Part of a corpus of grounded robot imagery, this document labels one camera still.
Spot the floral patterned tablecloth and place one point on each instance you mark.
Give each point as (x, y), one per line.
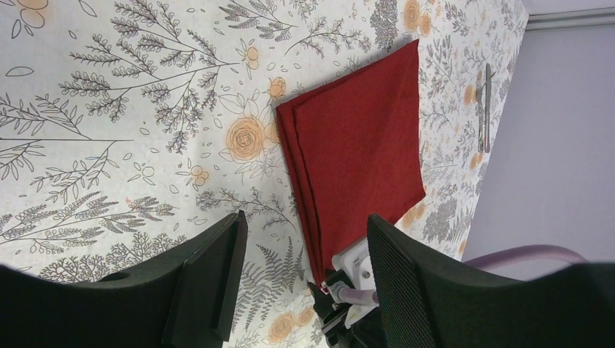
(127, 127)

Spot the right aluminium frame post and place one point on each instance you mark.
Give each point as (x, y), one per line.
(572, 19)

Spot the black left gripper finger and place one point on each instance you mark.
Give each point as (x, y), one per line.
(183, 297)

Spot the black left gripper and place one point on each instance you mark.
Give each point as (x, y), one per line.
(423, 298)

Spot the red cloth napkin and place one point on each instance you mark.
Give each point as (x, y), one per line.
(352, 149)

